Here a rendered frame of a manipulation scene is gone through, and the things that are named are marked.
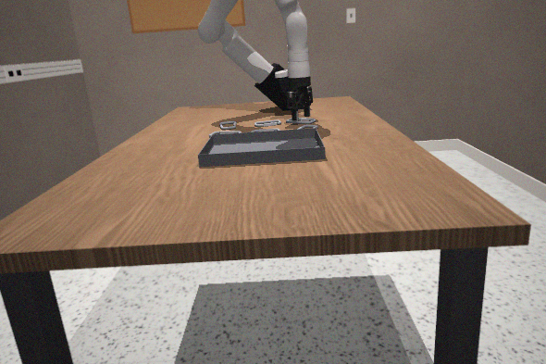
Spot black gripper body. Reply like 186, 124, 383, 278
289, 76, 311, 102

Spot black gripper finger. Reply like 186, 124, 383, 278
288, 92, 304, 122
303, 87, 313, 117

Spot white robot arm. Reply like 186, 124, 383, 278
198, 0, 310, 83

